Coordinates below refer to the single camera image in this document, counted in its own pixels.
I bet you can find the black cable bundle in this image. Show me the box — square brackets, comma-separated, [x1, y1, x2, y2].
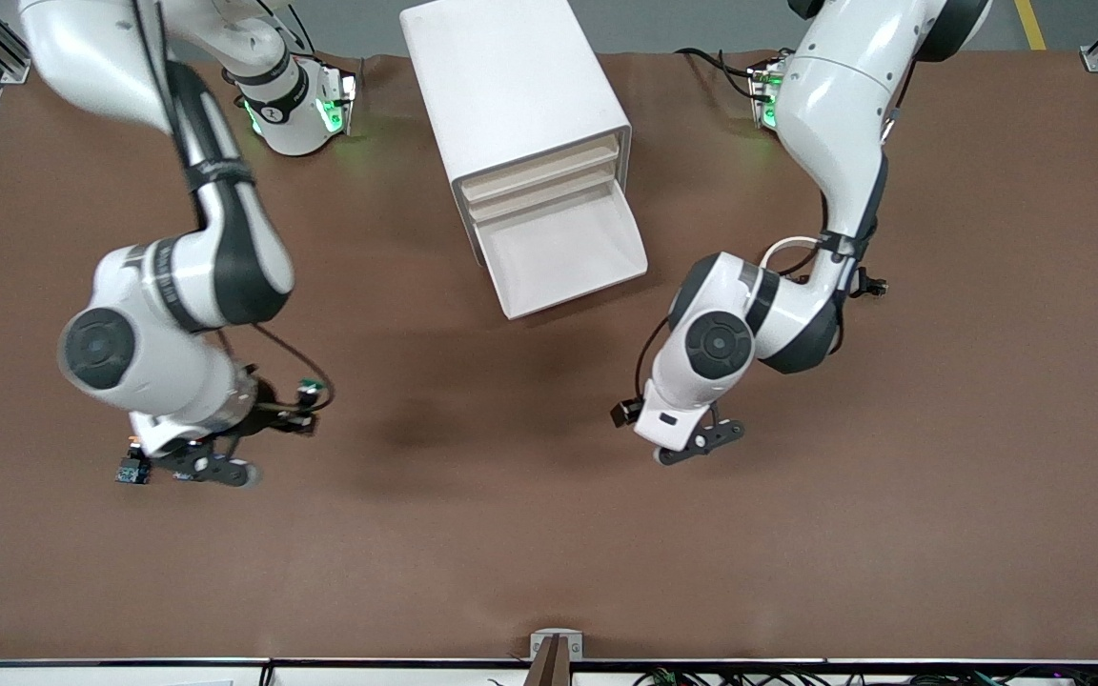
[635, 667, 1098, 686]

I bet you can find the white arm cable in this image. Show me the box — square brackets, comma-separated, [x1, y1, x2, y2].
[759, 234, 824, 279]

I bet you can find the black arm base cable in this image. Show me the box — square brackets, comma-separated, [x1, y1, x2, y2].
[675, 46, 779, 101]

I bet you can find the yellow mushroom push button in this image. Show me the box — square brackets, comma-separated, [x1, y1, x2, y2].
[114, 436, 152, 485]

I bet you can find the metal bracket with post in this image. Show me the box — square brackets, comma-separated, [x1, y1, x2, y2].
[530, 629, 584, 686]

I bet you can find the brown table cover sheet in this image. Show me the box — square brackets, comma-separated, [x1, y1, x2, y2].
[0, 50, 1098, 663]

